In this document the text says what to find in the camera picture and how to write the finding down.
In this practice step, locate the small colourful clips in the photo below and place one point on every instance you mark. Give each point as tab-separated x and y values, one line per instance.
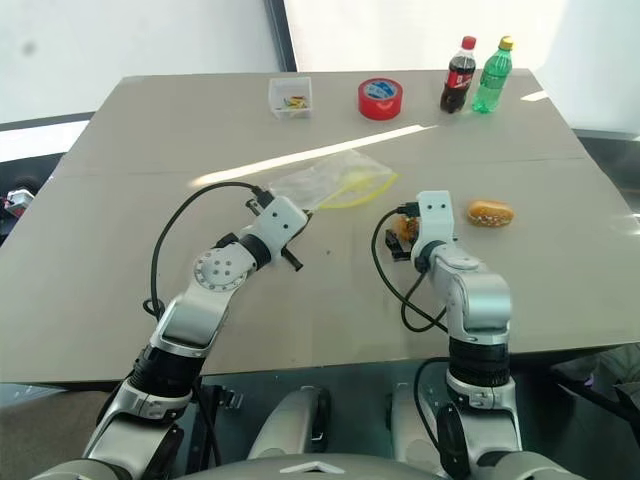
295	102

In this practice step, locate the green bottle yellow cap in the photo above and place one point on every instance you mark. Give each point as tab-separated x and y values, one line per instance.
492	80

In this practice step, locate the orange glazed snack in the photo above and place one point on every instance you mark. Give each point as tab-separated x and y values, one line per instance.
406	227

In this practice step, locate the silver robot leg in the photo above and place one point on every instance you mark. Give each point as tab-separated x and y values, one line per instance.
290	420
412	425

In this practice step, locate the silver robot torso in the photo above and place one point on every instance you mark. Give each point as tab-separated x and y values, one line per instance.
310	467

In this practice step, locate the silver robot right leg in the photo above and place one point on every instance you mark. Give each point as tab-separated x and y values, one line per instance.
412	425

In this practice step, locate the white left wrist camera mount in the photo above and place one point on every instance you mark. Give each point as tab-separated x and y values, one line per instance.
278	216

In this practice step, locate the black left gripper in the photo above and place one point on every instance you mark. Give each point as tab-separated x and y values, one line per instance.
298	234

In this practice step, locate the red and white device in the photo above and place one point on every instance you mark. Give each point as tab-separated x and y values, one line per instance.
17	200

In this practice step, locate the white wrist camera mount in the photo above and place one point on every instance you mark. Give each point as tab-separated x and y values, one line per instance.
278	216
435	220

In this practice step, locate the orange bun snack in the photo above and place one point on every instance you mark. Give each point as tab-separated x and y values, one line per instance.
491	213

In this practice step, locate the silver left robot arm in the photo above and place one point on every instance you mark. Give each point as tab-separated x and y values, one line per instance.
205	310

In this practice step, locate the clear plastic zip bag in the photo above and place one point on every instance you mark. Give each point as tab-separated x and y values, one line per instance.
325	182

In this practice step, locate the cola bottle red cap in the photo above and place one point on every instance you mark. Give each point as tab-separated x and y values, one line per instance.
457	75

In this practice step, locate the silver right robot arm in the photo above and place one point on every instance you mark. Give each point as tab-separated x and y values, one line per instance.
477	305

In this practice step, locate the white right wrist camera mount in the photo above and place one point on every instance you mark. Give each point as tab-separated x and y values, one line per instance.
435	220

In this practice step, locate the red tape roll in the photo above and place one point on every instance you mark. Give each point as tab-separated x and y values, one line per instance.
380	99

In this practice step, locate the silver robot left leg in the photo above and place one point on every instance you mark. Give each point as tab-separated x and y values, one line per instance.
290	420

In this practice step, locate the white plastic box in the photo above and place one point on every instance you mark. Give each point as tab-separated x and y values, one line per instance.
290	97

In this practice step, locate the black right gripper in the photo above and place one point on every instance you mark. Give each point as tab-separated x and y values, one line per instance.
411	246

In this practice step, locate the dark window frame post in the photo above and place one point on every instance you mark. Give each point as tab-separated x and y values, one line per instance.
281	35

